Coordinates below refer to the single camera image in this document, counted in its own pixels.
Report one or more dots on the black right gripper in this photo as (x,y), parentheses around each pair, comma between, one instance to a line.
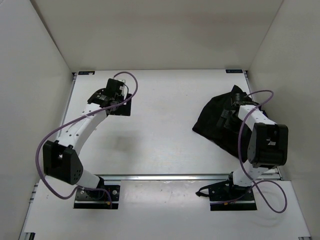
(225,115)

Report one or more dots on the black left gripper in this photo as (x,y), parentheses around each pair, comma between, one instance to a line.
(124,109)

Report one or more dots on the black pleated skirt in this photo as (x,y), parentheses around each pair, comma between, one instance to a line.
(207,124)

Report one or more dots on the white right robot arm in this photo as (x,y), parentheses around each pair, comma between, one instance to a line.
(268,142)

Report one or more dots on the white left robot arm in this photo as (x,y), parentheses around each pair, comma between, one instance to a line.
(61,157)

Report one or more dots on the blue right table label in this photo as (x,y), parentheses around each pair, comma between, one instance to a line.
(234,71)

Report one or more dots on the blue table label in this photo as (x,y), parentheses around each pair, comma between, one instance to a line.
(86,73)
(234,71)

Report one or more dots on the blue left table label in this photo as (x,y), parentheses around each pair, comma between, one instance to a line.
(86,73)

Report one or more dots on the aluminium table rail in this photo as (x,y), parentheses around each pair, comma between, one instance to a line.
(168,177)

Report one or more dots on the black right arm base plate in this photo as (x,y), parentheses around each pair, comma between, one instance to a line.
(225,196)

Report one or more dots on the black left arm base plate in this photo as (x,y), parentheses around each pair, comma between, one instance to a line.
(98,200)

